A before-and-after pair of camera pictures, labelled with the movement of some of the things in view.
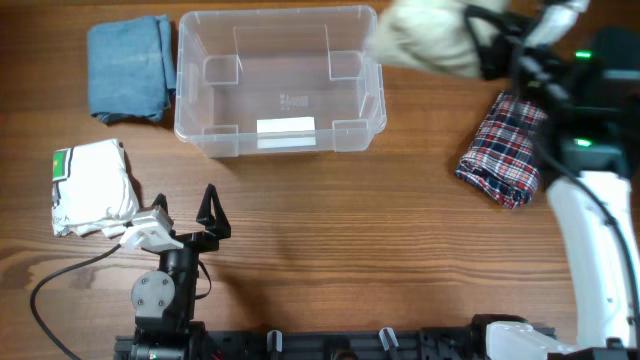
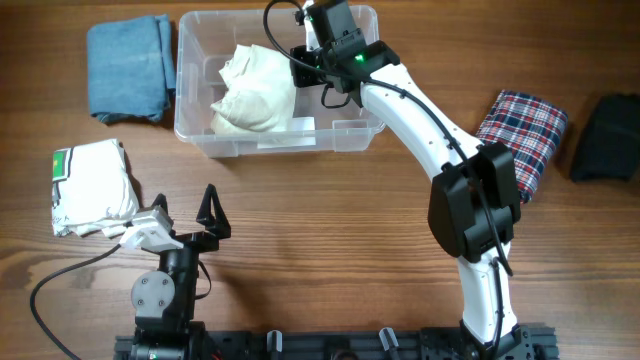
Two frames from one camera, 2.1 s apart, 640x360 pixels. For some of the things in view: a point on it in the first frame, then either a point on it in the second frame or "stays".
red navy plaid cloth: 502,161 stays
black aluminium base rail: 439,343 stays
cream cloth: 426,34 to 261,92
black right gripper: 501,48 to 303,75
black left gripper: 217,228 stays
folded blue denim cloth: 131,68 stays
